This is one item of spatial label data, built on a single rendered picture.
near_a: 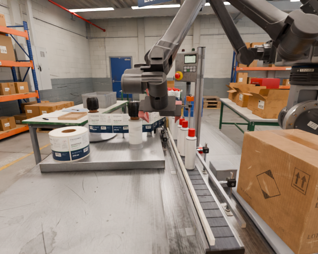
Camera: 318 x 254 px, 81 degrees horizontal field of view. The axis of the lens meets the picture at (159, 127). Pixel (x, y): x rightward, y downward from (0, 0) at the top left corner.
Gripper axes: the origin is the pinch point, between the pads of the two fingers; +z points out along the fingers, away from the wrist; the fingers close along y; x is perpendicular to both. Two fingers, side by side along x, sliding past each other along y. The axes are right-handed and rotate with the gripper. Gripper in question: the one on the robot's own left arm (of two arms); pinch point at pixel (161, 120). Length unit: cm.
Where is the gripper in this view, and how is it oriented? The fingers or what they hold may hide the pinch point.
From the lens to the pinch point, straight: 67.0
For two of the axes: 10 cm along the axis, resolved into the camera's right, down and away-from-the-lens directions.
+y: -9.9, -0.2, 1.2
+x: -0.8, 8.2, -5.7
